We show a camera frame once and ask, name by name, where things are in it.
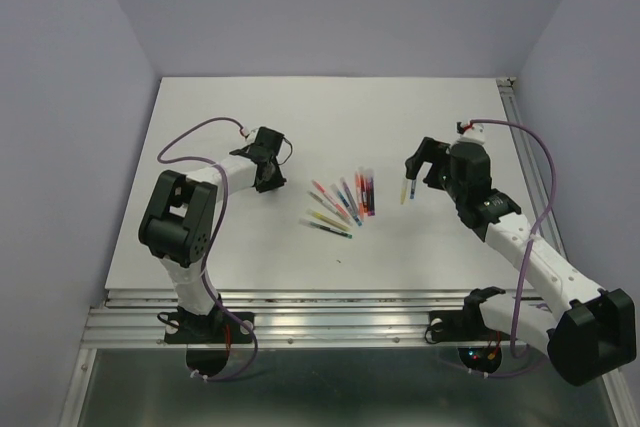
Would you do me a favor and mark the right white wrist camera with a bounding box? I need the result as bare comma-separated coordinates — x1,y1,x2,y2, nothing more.
456,121,486,145

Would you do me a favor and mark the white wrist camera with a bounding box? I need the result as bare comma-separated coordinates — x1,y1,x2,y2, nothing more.
456,121,486,145
240,127,259,144

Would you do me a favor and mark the yellow pen on table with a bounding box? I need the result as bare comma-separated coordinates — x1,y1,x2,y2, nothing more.
306,209,349,231

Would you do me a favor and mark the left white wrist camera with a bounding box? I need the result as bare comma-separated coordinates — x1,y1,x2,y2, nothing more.
240,127,259,144

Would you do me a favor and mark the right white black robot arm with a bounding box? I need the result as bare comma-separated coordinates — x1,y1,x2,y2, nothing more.
405,137,637,386

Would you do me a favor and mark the red pen with cap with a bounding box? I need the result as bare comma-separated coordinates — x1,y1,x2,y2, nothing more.
364,169,375,216

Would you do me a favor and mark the right side aluminium rail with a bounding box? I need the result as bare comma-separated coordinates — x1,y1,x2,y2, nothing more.
496,77,567,260

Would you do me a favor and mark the yellow highlighter pen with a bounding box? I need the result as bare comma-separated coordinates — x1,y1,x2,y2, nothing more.
400,178,409,205

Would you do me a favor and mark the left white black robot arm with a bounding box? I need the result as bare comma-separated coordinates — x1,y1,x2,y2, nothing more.
138,127,288,344

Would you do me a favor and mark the green tipped black pen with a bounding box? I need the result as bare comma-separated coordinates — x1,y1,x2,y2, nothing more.
299,219,353,239

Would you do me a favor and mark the aluminium rail frame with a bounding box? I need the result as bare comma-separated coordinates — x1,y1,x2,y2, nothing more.
61,289,639,426

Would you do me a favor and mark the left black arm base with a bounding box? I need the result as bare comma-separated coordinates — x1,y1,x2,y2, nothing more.
156,307,253,381

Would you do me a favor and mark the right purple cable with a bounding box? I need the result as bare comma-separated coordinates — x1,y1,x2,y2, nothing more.
469,118,558,380

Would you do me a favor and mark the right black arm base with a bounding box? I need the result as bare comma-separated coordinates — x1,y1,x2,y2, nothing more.
424,287,511,377

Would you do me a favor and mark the pink pen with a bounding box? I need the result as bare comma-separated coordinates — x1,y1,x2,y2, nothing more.
311,180,350,219

